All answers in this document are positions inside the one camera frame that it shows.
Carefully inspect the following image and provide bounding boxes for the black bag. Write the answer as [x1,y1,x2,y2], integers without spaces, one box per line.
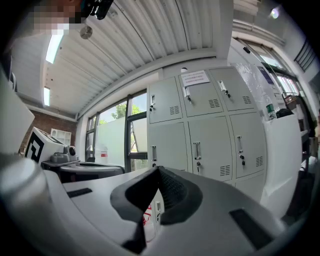
[275,108,295,119]

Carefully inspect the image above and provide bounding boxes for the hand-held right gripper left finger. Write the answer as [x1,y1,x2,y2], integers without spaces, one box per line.
[62,166,161,255]

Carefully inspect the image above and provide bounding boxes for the long ceiling light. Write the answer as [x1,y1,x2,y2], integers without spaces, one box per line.
[43,86,51,107]
[45,34,64,65]

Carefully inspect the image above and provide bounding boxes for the round metal ceiling fixture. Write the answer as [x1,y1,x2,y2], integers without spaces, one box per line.
[79,25,94,40]

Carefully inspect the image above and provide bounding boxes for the white partition counter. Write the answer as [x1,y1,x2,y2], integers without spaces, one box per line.
[259,113,304,219]

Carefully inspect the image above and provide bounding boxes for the black framed window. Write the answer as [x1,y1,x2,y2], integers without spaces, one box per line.
[84,91,149,173]

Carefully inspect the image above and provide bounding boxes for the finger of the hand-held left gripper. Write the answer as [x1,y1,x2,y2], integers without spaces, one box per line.
[76,161,120,168]
[59,164,126,183]

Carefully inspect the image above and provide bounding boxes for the red cable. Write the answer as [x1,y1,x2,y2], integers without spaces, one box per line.
[142,203,154,243]

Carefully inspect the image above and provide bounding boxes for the person's head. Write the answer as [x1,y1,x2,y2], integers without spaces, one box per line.
[32,0,87,36]

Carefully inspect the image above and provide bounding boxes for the white cubby shelf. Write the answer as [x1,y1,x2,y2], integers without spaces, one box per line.
[50,127,73,147]

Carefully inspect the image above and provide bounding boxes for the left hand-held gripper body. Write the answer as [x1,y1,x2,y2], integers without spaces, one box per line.
[24,126,81,176]

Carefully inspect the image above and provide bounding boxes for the clear plastic bottle green label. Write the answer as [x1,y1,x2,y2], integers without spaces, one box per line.
[264,94,278,122]

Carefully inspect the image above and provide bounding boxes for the black wall vent grille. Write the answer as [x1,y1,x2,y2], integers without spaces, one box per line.
[293,39,317,73]

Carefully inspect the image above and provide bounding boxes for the white paper notice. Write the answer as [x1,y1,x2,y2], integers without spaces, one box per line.
[180,70,211,87]

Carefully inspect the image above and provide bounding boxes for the black head-worn camera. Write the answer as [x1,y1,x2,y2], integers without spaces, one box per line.
[86,0,115,21]

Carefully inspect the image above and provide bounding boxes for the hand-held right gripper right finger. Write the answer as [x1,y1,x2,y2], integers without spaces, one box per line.
[149,166,286,256]

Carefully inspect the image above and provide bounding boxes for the grey metal locker doors cabinet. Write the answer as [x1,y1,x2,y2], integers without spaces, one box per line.
[146,66,268,227]

